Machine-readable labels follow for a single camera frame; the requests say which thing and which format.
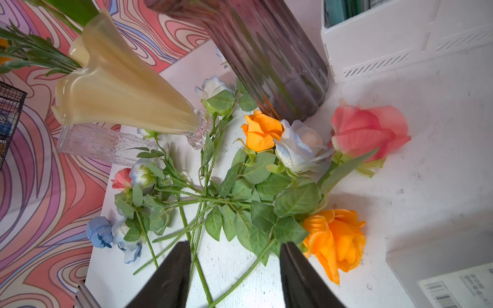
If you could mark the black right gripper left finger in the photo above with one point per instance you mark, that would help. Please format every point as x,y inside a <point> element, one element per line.
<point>168,287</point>

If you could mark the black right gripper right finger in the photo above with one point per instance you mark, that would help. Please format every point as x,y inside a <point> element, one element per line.
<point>301,284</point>

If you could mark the orange rose flower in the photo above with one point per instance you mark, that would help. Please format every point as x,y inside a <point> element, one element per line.
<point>334,237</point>
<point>260,131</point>

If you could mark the large pink rose flower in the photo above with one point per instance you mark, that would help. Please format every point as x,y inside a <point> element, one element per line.
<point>362,140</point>

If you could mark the orange marigold flower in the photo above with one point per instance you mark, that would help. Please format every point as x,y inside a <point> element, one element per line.
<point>20,50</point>

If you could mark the clear glass vase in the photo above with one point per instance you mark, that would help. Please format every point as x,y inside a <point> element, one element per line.
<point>94,142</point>

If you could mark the white rose flower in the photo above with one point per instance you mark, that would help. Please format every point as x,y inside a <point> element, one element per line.
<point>215,96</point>

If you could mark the yellow fluted glass vase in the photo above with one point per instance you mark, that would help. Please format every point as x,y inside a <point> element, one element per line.
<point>116,86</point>

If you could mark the purple ribbed glass vase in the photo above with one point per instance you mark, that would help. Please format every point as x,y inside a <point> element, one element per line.
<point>267,49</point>

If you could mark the white plastic file organizer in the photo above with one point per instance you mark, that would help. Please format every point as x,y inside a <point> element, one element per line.
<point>399,33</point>

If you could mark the black wire side basket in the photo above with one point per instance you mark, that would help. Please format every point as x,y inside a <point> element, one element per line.
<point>12,102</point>

